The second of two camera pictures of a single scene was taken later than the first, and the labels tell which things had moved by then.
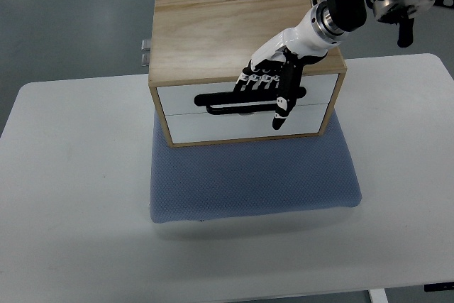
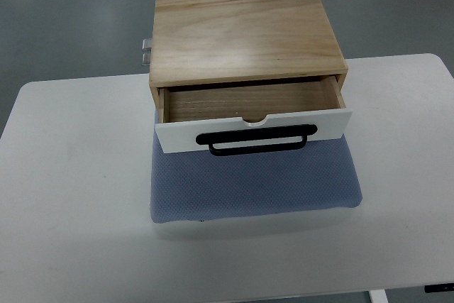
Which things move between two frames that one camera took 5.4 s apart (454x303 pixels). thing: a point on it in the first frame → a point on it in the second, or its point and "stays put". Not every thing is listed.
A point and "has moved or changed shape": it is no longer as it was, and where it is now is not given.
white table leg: [378, 295] stays put
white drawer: [180, 100] has moved or changed shape
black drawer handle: [208, 98] → [215, 138]
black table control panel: [438, 287] stays put
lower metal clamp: [145, 59] stays put
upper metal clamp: [146, 45] stays put
